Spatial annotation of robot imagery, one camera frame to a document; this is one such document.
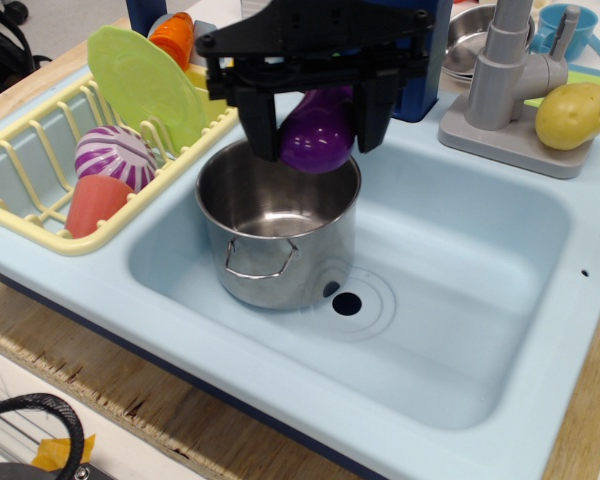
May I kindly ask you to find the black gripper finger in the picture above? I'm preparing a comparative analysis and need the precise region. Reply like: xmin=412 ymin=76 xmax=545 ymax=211
xmin=237 ymin=92 xmax=279 ymax=161
xmin=353 ymin=77 xmax=399 ymax=153

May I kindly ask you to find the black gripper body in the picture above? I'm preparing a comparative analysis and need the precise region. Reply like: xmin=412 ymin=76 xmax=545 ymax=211
xmin=196 ymin=1 xmax=434 ymax=105

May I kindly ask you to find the purple toy eggplant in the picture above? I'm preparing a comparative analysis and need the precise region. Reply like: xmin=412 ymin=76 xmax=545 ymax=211
xmin=279 ymin=86 xmax=355 ymax=174

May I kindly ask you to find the stainless steel pot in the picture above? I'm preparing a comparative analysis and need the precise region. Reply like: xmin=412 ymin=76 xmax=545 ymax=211
xmin=196 ymin=140 xmax=361 ymax=310

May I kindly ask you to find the dark blue box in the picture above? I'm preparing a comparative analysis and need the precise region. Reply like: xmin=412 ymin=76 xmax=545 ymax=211
xmin=388 ymin=0 xmax=453 ymax=123

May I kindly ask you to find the light blue utensil holder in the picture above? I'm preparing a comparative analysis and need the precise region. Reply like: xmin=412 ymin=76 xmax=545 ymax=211
xmin=147 ymin=19 xmax=221 ymax=69

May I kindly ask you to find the grey ribbed box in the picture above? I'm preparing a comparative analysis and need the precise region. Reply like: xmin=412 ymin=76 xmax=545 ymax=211
xmin=240 ymin=0 xmax=271 ymax=19

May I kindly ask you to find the steel bowl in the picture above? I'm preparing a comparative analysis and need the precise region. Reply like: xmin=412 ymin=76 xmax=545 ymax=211
xmin=440 ymin=3 xmax=537 ymax=84

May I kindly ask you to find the orange plastic cup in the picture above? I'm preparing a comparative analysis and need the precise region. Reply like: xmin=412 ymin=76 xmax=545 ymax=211
xmin=149 ymin=12 xmax=194 ymax=71

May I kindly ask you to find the green plastic plate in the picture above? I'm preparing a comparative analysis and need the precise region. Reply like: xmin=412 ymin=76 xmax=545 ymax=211
xmin=87 ymin=26 xmax=208 ymax=151

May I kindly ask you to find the grey toy faucet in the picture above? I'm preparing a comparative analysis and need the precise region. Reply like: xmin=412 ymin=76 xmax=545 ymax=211
xmin=438 ymin=1 xmax=591 ymax=179

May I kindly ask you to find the purple striped bowl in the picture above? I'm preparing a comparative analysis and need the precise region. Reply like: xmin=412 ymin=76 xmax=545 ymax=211
xmin=74 ymin=125 xmax=158 ymax=192

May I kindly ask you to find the salmon plastic cup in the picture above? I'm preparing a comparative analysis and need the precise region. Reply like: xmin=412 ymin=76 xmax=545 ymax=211
xmin=65 ymin=175 xmax=134 ymax=239

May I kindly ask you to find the light blue toy cup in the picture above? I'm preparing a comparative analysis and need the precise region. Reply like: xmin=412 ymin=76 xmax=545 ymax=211
xmin=530 ymin=4 xmax=598 ymax=62

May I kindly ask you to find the yellow toy potato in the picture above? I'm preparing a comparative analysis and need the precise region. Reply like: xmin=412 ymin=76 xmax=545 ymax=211
xmin=535 ymin=82 xmax=600 ymax=151

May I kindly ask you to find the yellow dish rack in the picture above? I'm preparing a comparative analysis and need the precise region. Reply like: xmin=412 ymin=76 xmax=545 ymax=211
xmin=0 ymin=67 xmax=238 ymax=255

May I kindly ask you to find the black bag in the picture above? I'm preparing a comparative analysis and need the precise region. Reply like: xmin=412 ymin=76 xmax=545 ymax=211
xmin=0 ymin=1 xmax=52 ymax=94

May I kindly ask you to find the light blue toy sink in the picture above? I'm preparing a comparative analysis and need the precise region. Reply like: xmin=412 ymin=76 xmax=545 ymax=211
xmin=0 ymin=69 xmax=600 ymax=479

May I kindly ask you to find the yellow tape piece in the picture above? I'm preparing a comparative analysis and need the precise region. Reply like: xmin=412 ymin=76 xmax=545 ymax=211
xmin=31 ymin=435 xmax=96 ymax=472

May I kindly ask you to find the black braided cable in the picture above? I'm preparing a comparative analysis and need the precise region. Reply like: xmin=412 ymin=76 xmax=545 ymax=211
xmin=0 ymin=392 xmax=86 ymax=480

